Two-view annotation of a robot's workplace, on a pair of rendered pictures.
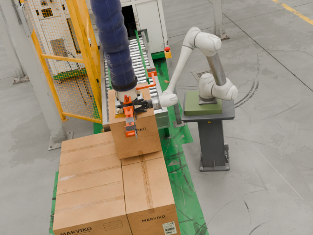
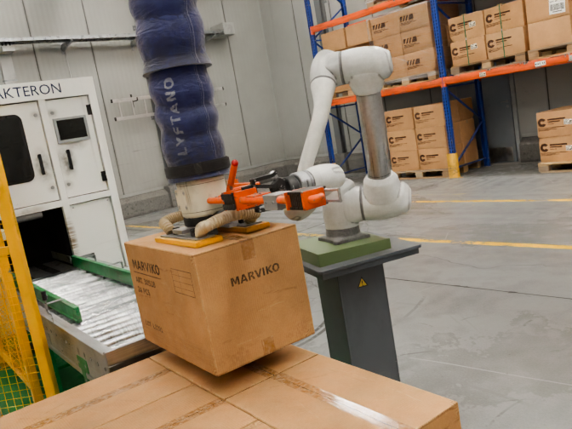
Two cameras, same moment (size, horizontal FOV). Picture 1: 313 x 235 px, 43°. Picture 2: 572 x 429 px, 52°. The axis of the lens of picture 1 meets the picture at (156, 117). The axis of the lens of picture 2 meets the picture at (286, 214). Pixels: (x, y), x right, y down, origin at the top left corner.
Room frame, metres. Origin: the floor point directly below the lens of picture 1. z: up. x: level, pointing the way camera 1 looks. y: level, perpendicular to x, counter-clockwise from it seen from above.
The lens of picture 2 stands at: (1.25, 1.13, 1.37)
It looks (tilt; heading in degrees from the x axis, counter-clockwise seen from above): 9 degrees down; 326
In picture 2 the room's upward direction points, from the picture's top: 10 degrees counter-clockwise
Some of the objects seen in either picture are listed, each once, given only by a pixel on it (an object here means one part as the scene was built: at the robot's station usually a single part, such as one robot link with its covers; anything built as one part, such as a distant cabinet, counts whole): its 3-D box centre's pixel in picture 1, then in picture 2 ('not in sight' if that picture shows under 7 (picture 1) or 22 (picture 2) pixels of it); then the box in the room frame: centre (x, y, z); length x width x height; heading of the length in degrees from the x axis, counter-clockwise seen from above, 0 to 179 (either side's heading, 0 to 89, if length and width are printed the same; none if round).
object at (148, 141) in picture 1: (133, 119); (214, 285); (3.16, 0.21, 0.82); 0.60 x 0.40 x 0.40; 1
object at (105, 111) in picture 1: (104, 80); (40, 323); (4.68, 0.58, 0.50); 2.31 x 0.05 x 0.19; 1
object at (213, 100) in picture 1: (207, 95); (340, 231); (3.30, -0.53, 0.83); 0.22 x 0.18 x 0.06; 170
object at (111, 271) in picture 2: (144, 53); (115, 269); (5.05, -0.01, 0.60); 1.60 x 0.10 x 0.09; 1
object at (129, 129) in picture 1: (130, 130); (305, 198); (2.51, 0.22, 1.16); 0.08 x 0.07 x 0.05; 0
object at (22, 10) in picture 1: (25, 19); not in sight; (4.24, 1.15, 1.62); 0.20 x 0.05 x 0.30; 1
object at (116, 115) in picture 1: (119, 105); (185, 235); (3.11, 0.31, 1.04); 0.34 x 0.10 x 0.05; 0
